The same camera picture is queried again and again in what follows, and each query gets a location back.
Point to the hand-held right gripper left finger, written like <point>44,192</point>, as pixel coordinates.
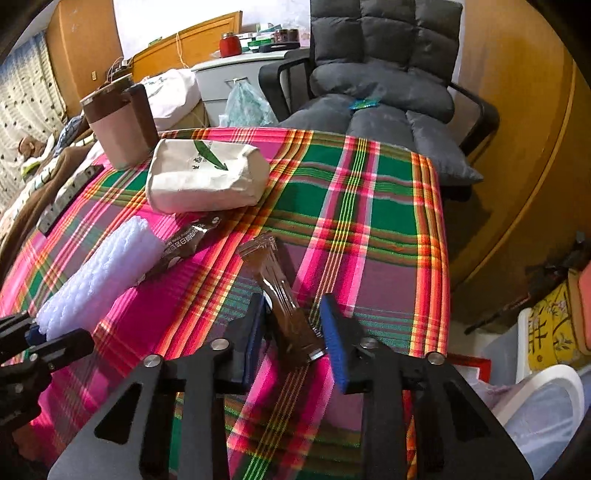
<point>256,341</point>

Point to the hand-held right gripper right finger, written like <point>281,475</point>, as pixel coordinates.
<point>334,341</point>

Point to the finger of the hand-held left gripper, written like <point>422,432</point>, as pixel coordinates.
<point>60,348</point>
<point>16,325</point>

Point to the brown clear snack wrapper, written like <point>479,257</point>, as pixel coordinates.
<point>286,318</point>

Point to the white foam net roll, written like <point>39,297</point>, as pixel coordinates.
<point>97,277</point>

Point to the white trash bin with bag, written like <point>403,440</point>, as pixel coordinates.
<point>545,415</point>

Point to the pink green plaid tablecloth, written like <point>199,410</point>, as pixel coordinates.
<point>369,230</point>

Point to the brown printed snack wrapper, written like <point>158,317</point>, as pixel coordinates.
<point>184,242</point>

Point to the black smartphone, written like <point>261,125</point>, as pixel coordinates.
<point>69,196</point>

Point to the brown blanket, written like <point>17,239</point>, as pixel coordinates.
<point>64,166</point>

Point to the white tissue pack green print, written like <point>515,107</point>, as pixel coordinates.
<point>207,177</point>

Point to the pink jug with brown lid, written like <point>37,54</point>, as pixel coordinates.
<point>115,134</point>

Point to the yellow floral box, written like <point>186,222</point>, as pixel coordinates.
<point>554,332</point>

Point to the white dotted knit cloth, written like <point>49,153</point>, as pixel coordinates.
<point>27,101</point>

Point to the green plastic bag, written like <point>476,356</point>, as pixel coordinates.
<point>247,106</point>

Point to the small teal packet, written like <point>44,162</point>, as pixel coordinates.
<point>364,104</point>

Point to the white cloth bag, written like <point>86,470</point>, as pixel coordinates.
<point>171,97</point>

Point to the grey nightstand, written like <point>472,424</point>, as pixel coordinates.
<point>217,78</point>

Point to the wooden wardrobe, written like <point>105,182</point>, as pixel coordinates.
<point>517,138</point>

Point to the grey padded chair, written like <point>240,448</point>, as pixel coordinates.
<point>392,69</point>

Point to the black flat case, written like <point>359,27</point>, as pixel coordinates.
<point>279,47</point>

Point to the red jar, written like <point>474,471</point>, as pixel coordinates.
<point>229,45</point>

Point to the wooden bed headboard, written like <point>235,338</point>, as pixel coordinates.
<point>194,41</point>

